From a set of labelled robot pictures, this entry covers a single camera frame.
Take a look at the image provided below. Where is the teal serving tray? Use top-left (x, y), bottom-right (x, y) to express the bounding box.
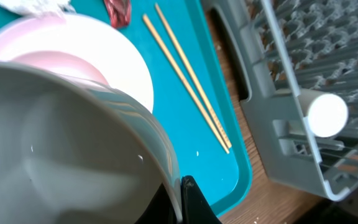
top-left (0, 0), bottom-right (253, 217)

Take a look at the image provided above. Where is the grey dishwasher rack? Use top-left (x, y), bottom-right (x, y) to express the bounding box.
top-left (202, 0), bottom-right (358, 201)

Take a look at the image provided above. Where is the right wooden chopstick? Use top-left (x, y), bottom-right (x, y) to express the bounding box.
top-left (155, 3), bottom-right (232, 154)

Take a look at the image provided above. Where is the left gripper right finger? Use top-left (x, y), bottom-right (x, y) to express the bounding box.
top-left (181, 175), bottom-right (221, 224)

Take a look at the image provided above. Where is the left wooden chopstick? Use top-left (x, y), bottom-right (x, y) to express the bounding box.
top-left (142, 14), bottom-right (229, 154)

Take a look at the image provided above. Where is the grey bowl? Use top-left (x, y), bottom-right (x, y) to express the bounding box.
top-left (0, 62), bottom-right (183, 223)

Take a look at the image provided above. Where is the red snack wrapper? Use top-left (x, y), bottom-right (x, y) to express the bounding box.
top-left (104, 0), bottom-right (132, 29)

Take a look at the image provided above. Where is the white napkin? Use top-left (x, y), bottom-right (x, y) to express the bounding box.
top-left (0, 0), bottom-right (76, 16)

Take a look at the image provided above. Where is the white cup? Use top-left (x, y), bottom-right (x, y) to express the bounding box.
top-left (298, 89), bottom-right (349, 138)

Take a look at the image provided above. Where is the wooden chopstick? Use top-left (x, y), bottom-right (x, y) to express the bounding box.
top-left (155, 3), bottom-right (232, 154)
top-left (142, 14), bottom-right (229, 154)

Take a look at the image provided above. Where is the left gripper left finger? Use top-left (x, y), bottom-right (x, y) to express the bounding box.
top-left (135, 184), bottom-right (177, 224)

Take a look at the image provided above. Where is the white plate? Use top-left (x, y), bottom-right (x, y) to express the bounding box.
top-left (0, 12), bottom-right (154, 113)

